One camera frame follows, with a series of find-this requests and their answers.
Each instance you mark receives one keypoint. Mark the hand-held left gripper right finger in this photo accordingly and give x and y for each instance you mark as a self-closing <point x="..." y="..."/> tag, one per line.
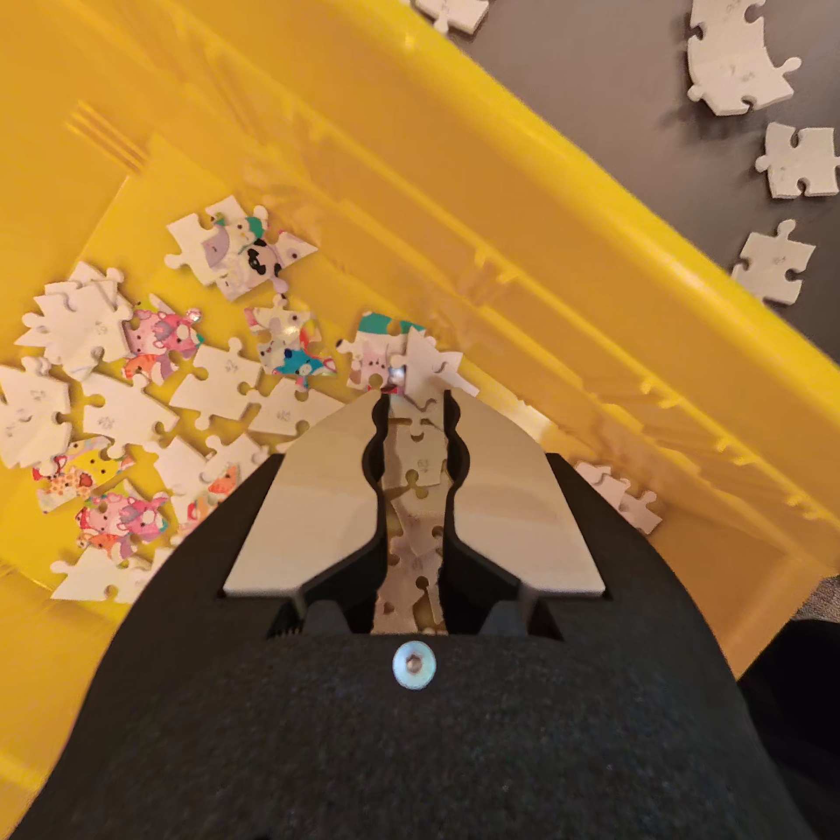
<point x="525" y="525"/>

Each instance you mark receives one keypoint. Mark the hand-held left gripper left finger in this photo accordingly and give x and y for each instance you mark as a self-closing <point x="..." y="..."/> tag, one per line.
<point x="308" y="525"/>

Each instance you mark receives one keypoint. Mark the batch of puzzle pieces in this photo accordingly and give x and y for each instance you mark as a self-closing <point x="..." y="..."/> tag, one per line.
<point x="216" y="380"/>

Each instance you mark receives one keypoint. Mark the single white puzzle piece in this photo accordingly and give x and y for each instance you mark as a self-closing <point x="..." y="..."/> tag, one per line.
<point x="420" y="367"/>
<point x="453" y="13"/>
<point x="797" y="161"/>
<point x="774" y="262"/>

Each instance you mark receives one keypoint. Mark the yellow plastic bins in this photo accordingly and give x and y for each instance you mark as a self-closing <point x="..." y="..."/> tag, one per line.
<point x="525" y="229"/>

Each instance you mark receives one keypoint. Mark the joined white puzzle pieces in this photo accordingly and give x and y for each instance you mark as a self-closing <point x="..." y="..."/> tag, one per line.
<point x="735" y="59"/>

